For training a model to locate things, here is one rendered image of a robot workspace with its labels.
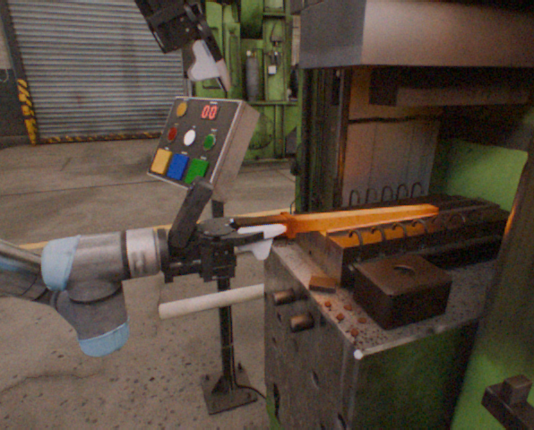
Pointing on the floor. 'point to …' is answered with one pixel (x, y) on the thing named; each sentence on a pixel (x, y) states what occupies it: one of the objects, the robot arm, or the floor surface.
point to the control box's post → (223, 310)
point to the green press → (255, 71)
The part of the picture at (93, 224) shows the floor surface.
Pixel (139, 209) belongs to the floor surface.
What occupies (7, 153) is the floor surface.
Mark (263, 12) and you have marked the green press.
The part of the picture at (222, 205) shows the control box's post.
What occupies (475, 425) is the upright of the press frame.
